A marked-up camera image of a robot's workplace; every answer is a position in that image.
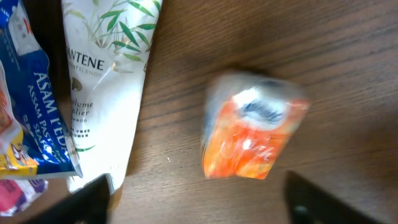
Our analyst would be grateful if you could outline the red purple tissue pack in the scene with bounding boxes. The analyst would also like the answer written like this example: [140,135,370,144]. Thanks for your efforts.
[1,179,48,217]

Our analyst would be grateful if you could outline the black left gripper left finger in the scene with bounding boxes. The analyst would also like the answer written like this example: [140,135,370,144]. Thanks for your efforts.
[24,175,110,224]

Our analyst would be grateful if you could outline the blue yellow paste sachet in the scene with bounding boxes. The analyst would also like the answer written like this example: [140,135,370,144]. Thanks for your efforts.
[1,0,83,179]

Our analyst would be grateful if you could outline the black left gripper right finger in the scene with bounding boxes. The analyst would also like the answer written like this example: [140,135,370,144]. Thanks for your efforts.
[284,171,381,224]

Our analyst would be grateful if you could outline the white shampoo tube gold cap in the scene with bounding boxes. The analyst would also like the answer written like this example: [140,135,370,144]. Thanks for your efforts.
[62,0,162,193]

